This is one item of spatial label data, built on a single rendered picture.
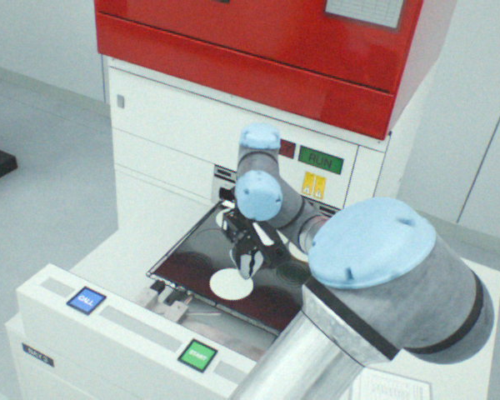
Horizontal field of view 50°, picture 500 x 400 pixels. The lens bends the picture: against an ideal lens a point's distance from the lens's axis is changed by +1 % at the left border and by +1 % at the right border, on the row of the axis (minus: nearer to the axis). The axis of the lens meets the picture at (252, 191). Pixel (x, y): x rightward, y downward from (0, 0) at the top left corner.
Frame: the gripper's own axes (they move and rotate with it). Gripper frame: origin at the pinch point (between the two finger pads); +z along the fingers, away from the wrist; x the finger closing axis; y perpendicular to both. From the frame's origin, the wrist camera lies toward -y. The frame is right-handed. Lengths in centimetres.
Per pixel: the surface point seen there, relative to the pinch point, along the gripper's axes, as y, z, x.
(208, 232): 24.9, 7.5, -4.2
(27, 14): 314, 42, -27
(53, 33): 296, 50, -38
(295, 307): -6.8, 7.4, -9.0
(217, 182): 40.4, 4.6, -15.6
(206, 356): -13.2, 0.9, 17.7
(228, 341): -6.6, 9.3, 8.2
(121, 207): 72, 30, 2
